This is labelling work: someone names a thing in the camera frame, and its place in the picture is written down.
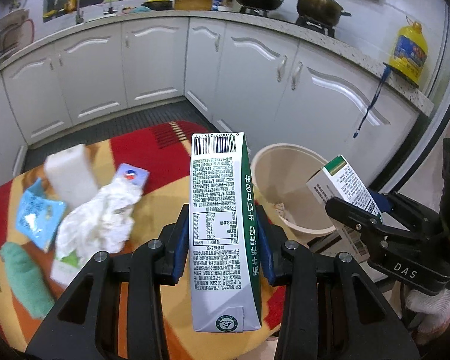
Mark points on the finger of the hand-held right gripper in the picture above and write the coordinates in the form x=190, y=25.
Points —
x=382, y=202
x=356, y=217

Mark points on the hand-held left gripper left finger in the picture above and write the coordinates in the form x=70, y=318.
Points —
x=182, y=243

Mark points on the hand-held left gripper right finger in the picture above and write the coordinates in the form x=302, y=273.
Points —
x=266, y=247

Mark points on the white green medicine box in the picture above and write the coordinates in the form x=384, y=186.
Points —
x=341, y=183

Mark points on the white green milk carton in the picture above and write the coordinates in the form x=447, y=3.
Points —
x=217, y=232

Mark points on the beige trash bin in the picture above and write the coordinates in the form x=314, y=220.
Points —
x=285, y=180

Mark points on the white foam block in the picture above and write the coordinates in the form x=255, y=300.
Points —
x=69, y=180

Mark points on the blue snack packet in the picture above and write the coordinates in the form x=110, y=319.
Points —
x=37, y=213

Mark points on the person's right hand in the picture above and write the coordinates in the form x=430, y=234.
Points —
x=431, y=303

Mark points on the small blue box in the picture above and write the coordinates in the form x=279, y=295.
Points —
x=133, y=174

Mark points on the white crumpled tissue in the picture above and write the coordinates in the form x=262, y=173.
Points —
x=93, y=225

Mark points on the dark ribbed floor mat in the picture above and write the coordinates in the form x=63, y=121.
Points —
x=135, y=114

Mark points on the large yellow oil bottle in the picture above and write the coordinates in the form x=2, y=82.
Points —
x=410, y=52

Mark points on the teal and pink cloth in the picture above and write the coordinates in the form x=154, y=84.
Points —
x=26, y=281

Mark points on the white lower kitchen cabinets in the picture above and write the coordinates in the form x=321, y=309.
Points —
x=153, y=63

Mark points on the black gas stove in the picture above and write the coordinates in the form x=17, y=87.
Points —
x=318, y=28

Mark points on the brass stock pot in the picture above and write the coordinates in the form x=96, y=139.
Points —
x=318, y=7

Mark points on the yellow casserole pot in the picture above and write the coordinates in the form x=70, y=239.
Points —
x=157, y=3

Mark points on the blue white carton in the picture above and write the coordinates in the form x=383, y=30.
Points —
x=217, y=2

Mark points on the curved steel faucet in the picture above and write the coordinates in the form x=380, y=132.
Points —
x=78, y=13

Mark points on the small yellow oil bottle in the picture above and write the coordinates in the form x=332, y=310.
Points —
x=71, y=2

